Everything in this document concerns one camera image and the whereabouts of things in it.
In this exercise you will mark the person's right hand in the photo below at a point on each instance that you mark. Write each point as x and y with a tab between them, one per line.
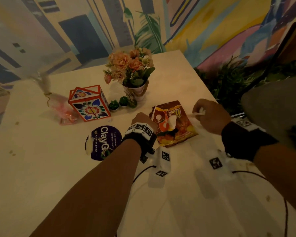
213	117

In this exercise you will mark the person's left hand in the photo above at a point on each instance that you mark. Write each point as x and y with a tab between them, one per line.
143	117

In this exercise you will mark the person's right fingers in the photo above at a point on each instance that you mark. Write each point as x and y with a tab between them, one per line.
199	106

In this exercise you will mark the white tissue piece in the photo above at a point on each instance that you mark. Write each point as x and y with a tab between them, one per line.
198	113

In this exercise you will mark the orange snack packet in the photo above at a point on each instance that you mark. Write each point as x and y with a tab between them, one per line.
180	130

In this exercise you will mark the person's right forearm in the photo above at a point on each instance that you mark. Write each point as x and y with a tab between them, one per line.
283	175

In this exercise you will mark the person's left forearm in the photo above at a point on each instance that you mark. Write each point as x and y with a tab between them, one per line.
96	194

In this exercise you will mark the green leafy plants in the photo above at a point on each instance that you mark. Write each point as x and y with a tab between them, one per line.
234	81

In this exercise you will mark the small green succulent pot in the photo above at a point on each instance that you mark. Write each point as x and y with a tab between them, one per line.
113	105
123	101
132	103

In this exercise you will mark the grey upholstered seat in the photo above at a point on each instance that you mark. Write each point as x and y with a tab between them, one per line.
273	103

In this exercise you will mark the pink flower bouquet in pot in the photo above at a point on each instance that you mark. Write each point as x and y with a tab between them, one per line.
132	69

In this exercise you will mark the round dark purple sticker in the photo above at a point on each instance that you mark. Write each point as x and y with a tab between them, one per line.
104	143

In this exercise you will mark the flower-printed orange paper box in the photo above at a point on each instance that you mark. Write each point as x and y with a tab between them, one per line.
90	106

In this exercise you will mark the clear bag with pink sweets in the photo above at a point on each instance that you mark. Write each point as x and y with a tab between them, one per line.
61	108

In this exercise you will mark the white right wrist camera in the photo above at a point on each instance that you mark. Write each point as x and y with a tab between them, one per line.
215	164

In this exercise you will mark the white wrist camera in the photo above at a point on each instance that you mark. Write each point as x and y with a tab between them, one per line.
215	164
162	164

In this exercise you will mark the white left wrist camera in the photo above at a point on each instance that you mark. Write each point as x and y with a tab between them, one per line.
162	164

